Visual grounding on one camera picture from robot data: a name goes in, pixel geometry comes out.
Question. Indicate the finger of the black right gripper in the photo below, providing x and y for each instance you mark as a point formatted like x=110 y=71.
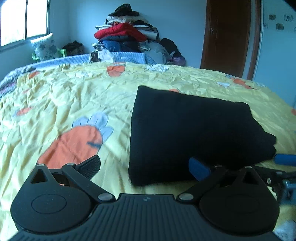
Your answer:
x=274 y=176

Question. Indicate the floral white pillow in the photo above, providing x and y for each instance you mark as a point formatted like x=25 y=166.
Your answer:
x=45 y=48

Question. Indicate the brown wooden door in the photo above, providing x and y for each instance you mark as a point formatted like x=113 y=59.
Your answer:
x=232 y=37

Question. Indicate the patterned patchwork bed sheet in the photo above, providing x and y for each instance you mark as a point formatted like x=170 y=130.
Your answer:
x=8 y=84

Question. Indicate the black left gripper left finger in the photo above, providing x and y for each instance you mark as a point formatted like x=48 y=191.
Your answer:
x=80 y=177

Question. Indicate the green plastic chair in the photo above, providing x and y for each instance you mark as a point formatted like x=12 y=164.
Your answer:
x=62 y=53

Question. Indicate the white wardrobe with flower decals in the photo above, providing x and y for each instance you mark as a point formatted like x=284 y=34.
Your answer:
x=275 y=67

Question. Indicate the red jacket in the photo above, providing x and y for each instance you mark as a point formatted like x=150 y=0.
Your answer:
x=121 y=29

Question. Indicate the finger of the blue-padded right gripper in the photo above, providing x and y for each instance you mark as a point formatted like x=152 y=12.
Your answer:
x=285 y=159

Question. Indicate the black pants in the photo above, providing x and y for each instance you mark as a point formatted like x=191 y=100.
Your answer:
x=169 y=128

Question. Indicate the blue quilted blanket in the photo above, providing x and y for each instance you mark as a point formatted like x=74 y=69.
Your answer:
x=133 y=57

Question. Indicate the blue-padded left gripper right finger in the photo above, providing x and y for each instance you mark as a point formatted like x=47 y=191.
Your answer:
x=210 y=179

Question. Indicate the pile of folded clothes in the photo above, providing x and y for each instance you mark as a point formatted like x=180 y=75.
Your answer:
x=163 y=51

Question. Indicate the window with grey frame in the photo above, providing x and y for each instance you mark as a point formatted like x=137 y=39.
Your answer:
x=23 y=20

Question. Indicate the yellow carrot-print bedspread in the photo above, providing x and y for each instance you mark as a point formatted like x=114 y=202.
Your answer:
x=47 y=104

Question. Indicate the black bag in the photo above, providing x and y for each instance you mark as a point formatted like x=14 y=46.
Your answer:
x=74 y=48

